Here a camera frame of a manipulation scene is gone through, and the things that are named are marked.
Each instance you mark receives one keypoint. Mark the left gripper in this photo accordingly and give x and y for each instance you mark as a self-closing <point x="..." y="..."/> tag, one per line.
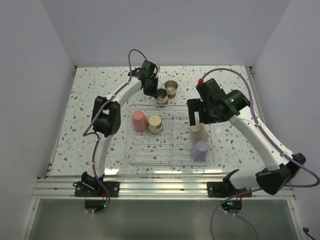
<point x="153" y="92"/>

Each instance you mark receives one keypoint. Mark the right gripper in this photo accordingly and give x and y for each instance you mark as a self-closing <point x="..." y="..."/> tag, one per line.
<point x="196" y="104"/>

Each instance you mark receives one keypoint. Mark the steel cup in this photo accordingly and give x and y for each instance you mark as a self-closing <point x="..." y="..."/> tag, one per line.
<point x="162" y="97"/>
<point x="155" y="124"/>
<point x="171" y="88"/>

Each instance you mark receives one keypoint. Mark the steel cup back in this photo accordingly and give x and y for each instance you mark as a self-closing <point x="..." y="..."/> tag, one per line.
<point x="171" y="88"/>

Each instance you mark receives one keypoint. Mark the tall beige cup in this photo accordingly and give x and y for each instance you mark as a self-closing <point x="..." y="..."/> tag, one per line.
<point x="198" y="132"/>

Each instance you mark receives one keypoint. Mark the pink cup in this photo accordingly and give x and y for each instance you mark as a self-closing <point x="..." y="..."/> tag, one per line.
<point x="139" y="121"/>

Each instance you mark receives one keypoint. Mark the purple cup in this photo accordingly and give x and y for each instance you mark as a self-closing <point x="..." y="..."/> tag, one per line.
<point x="199" y="151"/>

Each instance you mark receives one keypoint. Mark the clear glass mug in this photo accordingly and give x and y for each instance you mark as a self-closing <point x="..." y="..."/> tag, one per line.
<point x="159" y="85"/>

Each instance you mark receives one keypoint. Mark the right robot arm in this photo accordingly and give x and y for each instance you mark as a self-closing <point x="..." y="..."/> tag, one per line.
<point x="278" y="169"/>

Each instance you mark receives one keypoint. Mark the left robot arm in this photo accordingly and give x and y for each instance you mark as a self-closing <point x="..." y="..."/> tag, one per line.
<point x="106" y="121"/>

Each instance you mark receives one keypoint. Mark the clear dish rack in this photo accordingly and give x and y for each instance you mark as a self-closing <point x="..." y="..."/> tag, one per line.
<point x="170" y="147"/>

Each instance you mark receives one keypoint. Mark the right controller board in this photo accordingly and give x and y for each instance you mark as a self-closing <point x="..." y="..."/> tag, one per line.
<point x="232" y="206"/>

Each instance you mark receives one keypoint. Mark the controller board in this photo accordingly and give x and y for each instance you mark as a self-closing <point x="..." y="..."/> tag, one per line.
<point x="232" y="206"/>
<point x="96" y="206"/>

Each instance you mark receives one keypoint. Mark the left controller board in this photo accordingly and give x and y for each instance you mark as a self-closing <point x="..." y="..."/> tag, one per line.
<point x="96" y="206"/>

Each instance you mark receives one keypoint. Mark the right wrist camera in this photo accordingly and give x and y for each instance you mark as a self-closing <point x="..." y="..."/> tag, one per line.
<point x="200" y="81"/>

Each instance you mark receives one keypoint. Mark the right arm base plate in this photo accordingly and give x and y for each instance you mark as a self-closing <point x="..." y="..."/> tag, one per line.
<point x="224" y="190"/>

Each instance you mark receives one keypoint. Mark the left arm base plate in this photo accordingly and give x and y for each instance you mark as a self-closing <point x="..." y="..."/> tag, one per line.
<point x="82" y="190"/>

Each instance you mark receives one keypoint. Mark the aluminium frame rail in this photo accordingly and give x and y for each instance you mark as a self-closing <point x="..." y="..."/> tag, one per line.
<point x="131" y="187"/>

